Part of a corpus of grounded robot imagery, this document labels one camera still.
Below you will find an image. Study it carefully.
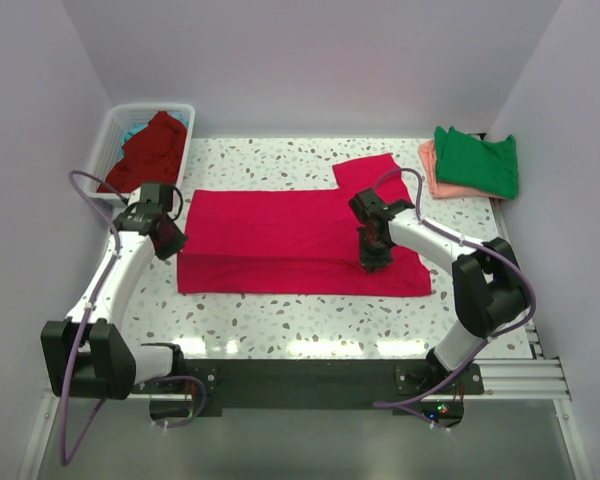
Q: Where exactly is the aluminium rail frame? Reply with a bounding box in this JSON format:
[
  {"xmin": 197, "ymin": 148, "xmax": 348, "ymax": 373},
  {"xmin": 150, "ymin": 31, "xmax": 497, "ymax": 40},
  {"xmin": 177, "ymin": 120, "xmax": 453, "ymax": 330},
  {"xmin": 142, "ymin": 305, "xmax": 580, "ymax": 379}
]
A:
[{"xmin": 17, "ymin": 209, "xmax": 594, "ymax": 480}]

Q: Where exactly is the folded peach t-shirt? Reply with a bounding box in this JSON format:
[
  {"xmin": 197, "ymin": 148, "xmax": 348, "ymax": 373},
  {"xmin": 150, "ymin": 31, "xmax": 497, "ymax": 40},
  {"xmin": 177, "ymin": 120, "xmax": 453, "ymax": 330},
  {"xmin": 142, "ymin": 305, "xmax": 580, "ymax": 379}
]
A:
[{"xmin": 418, "ymin": 140, "xmax": 500, "ymax": 199}]

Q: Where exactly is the light blue t-shirt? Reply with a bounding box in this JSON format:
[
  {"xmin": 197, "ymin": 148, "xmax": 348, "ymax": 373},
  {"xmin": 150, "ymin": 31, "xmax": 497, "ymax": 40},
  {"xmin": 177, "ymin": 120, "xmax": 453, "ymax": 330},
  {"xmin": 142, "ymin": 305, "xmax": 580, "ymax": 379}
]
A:
[{"xmin": 123, "ymin": 115, "xmax": 189, "ymax": 146}]

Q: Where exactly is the folded green t-shirt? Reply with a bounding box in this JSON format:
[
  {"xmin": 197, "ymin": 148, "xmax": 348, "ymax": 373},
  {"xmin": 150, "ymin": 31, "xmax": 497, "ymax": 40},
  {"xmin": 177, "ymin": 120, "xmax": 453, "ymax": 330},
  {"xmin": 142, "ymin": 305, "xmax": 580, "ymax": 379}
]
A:
[{"xmin": 434, "ymin": 126, "xmax": 519, "ymax": 200}]

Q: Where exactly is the dark red t-shirt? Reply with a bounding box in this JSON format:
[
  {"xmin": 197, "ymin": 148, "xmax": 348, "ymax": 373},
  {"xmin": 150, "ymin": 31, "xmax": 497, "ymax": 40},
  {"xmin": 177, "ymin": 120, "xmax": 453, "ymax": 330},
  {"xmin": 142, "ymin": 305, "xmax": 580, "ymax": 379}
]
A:
[{"xmin": 105, "ymin": 111, "xmax": 187, "ymax": 193}]

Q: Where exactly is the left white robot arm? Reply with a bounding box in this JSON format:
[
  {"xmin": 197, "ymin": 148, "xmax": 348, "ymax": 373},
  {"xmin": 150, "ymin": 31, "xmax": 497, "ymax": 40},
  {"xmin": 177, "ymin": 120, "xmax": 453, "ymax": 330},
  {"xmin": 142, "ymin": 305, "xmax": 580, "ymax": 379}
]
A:
[{"xmin": 41, "ymin": 182, "xmax": 187, "ymax": 400}]

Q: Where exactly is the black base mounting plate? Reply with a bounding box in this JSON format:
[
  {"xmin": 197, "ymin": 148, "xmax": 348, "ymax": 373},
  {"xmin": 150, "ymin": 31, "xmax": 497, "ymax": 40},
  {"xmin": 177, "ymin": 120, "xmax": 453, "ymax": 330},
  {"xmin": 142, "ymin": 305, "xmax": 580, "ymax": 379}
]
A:
[{"xmin": 128, "ymin": 357, "xmax": 486, "ymax": 426}]

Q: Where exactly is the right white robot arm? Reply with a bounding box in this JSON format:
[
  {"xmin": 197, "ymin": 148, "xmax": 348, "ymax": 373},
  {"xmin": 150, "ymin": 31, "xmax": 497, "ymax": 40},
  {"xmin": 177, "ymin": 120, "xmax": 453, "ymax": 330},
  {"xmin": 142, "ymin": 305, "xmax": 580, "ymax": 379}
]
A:
[{"xmin": 349, "ymin": 188, "xmax": 537, "ymax": 398}]

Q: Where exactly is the white plastic laundry basket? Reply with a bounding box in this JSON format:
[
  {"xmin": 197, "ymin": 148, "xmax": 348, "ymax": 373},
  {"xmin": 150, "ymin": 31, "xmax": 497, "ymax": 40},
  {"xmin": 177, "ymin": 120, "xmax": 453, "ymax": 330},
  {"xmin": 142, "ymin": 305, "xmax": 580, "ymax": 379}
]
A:
[{"xmin": 81, "ymin": 102, "xmax": 195, "ymax": 208}]

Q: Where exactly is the pink red t-shirt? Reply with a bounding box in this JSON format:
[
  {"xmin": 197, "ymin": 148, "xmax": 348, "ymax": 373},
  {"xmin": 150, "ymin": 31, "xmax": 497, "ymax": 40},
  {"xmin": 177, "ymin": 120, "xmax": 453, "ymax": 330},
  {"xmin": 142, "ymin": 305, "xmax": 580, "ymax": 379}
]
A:
[{"xmin": 176, "ymin": 153, "xmax": 432, "ymax": 297}]

